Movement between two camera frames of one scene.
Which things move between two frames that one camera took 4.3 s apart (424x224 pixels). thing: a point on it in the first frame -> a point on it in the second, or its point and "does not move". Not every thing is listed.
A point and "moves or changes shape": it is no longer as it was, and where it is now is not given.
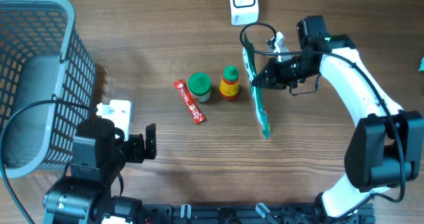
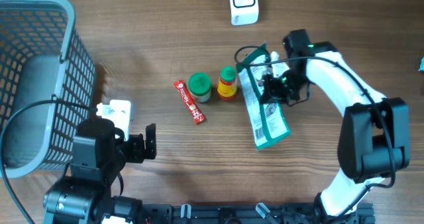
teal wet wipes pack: (421, 65) does not move
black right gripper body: (287, 71) -> (281, 88)
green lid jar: (199, 87) does not move
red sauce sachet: (189, 101) does not move
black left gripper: (138, 154) does not move
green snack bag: (249, 59) moves or changes shape
